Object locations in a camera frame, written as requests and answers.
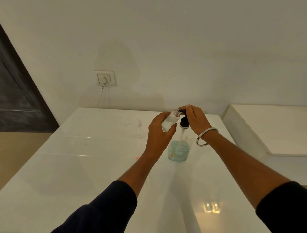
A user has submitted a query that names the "person's right forearm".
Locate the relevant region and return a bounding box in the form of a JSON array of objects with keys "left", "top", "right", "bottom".
[{"left": 201, "top": 130, "right": 307, "bottom": 233}]

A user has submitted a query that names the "dark wooden door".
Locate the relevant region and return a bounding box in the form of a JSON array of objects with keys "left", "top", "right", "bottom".
[{"left": 0, "top": 23, "right": 60, "bottom": 133}]

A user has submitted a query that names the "person's left forearm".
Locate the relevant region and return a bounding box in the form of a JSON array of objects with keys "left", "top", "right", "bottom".
[{"left": 51, "top": 151, "right": 164, "bottom": 233}]

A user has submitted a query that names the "thin white cable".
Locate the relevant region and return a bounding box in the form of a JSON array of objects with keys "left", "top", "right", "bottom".
[{"left": 96, "top": 85, "right": 105, "bottom": 108}]

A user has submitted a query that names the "pump bottle with blue liquid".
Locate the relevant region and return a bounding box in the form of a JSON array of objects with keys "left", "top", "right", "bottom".
[{"left": 168, "top": 109, "right": 192, "bottom": 162}]

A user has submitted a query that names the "person's left hand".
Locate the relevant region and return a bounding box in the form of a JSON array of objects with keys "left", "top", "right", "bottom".
[{"left": 144, "top": 112, "right": 177, "bottom": 160}]

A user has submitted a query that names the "silver metal bracelet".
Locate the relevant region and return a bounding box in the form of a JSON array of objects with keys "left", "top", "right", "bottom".
[{"left": 196, "top": 127, "right": 219, "bottom": 147}]

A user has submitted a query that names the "small clear plastic bottle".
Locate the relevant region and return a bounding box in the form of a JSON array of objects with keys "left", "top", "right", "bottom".
[{"left": 161, "top": 108, "right": 182, "bottom": 133}]

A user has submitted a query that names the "person's right hand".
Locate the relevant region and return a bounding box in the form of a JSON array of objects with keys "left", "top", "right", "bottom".
[{"left": 179, "top": 104, "right": 213, "bottom": 138}]

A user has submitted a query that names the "white side table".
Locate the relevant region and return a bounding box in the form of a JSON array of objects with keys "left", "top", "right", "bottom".
[{"left": 222, "top": 104, "right": 307, "bottom": 158}]

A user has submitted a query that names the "white wall socket plate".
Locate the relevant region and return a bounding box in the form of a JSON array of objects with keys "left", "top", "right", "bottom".
[{"left": 94, "top": 70, "right": 117, "bottom": 87}]

